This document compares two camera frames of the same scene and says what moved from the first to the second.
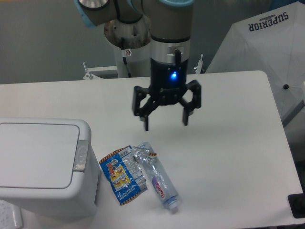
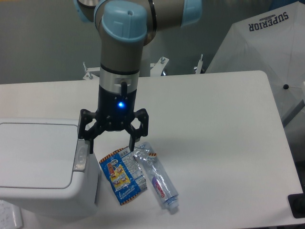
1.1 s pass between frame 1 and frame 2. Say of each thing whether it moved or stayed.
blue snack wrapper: stayed
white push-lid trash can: stayed
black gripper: moved
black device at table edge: stayed
